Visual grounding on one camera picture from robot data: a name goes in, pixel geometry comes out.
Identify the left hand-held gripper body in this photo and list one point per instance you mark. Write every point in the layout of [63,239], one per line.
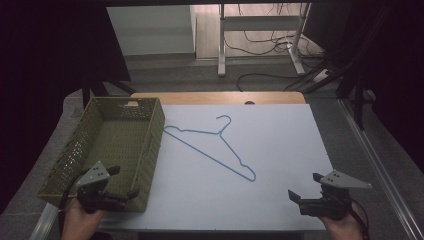
[93,176]

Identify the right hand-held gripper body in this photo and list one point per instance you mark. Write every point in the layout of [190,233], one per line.
[333,203]

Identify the green perforated plastic basket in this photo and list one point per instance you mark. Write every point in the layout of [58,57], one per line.
[123,133]

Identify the person's right hand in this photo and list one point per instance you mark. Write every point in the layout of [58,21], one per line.
[346,230]

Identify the person's left hand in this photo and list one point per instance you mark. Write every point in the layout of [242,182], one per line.
[78,221]

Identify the white paper sheet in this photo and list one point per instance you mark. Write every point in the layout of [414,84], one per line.
[283,140]

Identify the black tripod legs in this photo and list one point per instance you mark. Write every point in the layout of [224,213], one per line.
[96,88]

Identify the black metal stand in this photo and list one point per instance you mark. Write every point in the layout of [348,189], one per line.
[359,100]

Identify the white power strip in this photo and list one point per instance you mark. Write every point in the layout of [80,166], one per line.
[320,75]

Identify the black curtain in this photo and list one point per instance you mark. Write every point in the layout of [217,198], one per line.
[43,83]

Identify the wooden table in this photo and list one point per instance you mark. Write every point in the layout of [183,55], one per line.
[216,98]

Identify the white cabinet panel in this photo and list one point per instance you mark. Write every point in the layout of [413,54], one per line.
[150,30]

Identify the aluminium floor rail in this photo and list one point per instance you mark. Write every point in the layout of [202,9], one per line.
[383,170]

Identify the aluminium table frame bar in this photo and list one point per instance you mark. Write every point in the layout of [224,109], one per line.
[43,223]

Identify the white metal desk frame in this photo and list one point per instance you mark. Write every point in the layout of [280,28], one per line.
[221,43]

